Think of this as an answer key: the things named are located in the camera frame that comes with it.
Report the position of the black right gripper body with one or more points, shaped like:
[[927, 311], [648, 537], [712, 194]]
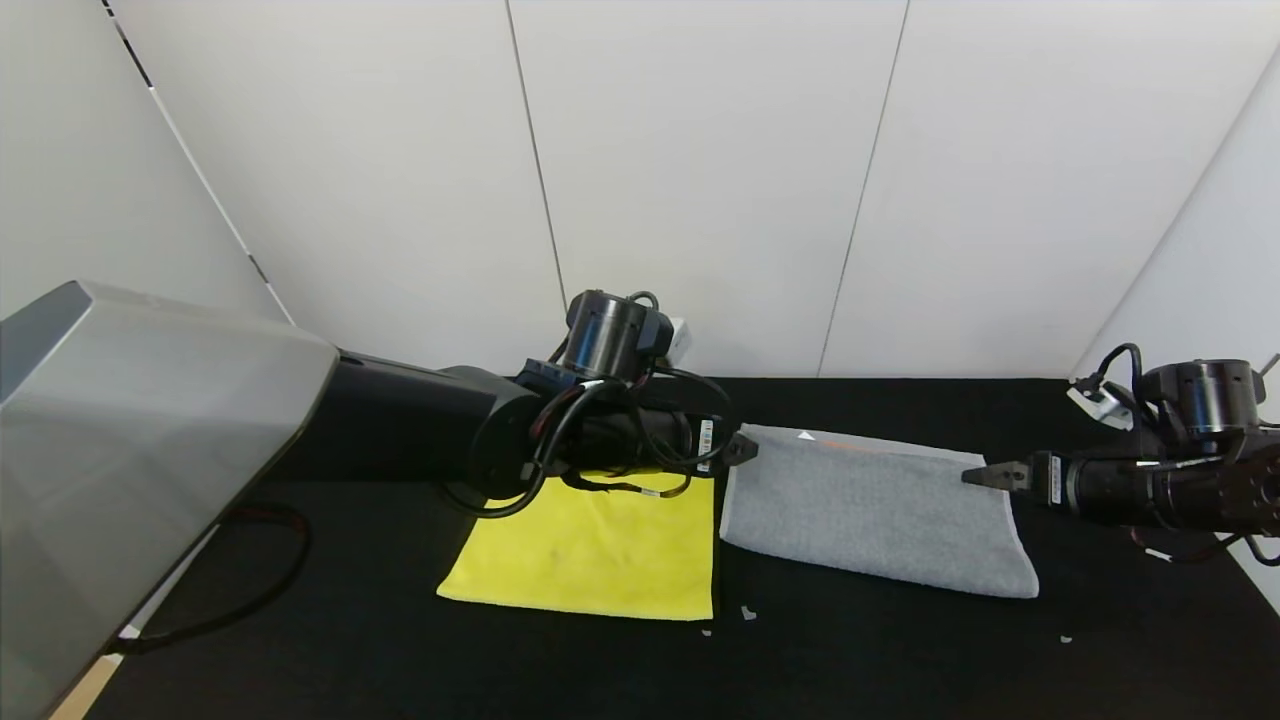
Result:
[[1046, 479]]

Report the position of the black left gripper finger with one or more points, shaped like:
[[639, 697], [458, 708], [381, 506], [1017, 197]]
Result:
[[735, 457], [735, 443]]

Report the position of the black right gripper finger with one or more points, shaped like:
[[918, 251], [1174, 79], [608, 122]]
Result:
[[1005, 484], [1008, 470]]

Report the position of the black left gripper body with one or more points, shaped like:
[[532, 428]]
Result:
[[709, 444]]

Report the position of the grey towel with orange marks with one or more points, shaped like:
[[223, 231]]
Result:
[[870, 510]]

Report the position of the yellow towel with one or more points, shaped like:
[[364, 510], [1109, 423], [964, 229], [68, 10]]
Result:
[[590, 550]]

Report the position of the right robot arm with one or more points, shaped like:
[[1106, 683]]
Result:
[[1200, 395]]

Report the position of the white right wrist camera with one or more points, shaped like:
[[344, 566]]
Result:
[[1100, 408]]

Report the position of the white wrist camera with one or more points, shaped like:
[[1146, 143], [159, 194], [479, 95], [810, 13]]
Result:
[[1100, 408], [680, 340]]

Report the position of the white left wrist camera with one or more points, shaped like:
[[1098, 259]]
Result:
[[680, 340]]

